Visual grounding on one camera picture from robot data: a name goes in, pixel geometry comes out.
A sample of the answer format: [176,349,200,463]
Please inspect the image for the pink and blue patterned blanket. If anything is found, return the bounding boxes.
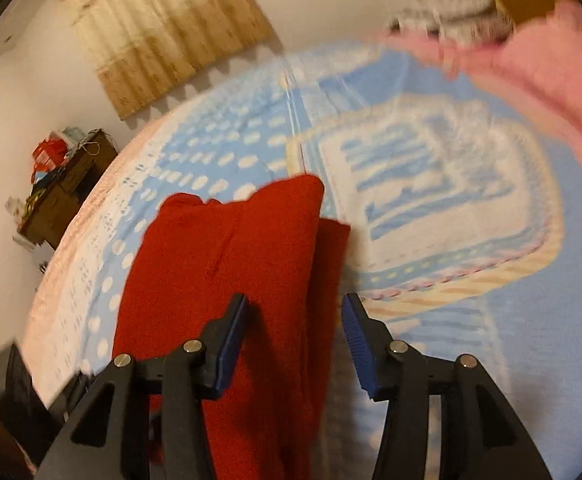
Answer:
[21,42,582,480]

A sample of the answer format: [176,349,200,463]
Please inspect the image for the beige curtain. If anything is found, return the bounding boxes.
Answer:
[48,0,274,121]

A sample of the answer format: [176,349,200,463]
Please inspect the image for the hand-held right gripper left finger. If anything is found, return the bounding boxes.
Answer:
[36,294,249,480]

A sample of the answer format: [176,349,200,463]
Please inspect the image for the brown wooden desk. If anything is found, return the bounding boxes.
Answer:
[18,130,119,251]

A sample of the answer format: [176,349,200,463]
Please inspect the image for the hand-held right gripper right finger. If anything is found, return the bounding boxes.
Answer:
[342,292,554,480]

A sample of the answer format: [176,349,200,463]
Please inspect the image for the grey striped cloth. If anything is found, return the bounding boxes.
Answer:
[388,0,514,43]

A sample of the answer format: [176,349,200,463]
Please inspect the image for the red knitted garment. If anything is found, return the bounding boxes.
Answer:
[112,174,352,480]

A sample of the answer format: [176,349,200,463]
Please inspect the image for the red bag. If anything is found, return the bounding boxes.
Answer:
[32,137,69,175]

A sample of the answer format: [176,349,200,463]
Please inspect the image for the pink cloth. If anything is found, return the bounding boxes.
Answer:
[371,0,582,201]

